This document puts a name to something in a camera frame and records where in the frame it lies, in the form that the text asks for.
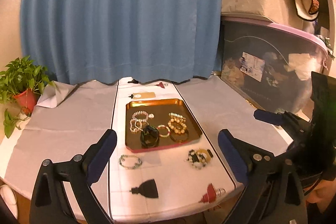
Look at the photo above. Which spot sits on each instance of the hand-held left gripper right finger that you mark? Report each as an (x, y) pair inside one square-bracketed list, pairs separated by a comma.
[(232, 158)]

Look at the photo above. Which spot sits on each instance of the white printed table runner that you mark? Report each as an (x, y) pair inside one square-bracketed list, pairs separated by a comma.
[(168, 179)]

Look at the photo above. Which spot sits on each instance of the red flower pot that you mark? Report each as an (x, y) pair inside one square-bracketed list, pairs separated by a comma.
[(26, 100)]

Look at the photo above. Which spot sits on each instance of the blue curtain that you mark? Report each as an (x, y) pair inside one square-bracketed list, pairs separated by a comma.
[(118, 16)]

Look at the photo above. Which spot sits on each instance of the white paper label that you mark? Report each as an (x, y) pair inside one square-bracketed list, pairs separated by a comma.
[(252, 66)]

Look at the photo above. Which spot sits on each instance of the green potted plant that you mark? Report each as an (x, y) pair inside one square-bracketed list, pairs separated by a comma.
[(18, 71)]

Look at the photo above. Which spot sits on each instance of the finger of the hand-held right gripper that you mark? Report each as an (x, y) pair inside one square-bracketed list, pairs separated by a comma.
[(267, 117)]

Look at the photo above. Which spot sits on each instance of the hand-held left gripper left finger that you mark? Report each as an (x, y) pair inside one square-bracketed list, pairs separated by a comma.
[(101, 158)]

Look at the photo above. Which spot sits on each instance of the dark green bangle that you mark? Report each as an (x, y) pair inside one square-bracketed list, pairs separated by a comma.
[(145, 138)]

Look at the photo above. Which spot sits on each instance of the orange lacquer tray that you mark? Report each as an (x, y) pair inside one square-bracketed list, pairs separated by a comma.
[(160, 108)]

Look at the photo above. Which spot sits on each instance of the brown bangle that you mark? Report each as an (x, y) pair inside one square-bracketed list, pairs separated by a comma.
[(183, 138)]

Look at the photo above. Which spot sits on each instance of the clear plastic storage bin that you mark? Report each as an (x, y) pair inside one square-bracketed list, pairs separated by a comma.
[(275, 43)]

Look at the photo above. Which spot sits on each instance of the white rounded object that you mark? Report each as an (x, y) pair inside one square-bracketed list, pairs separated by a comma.
[(6, 195)]

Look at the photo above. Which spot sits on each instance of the person's right hand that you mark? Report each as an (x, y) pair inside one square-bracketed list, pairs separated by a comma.
[(324, 195)]

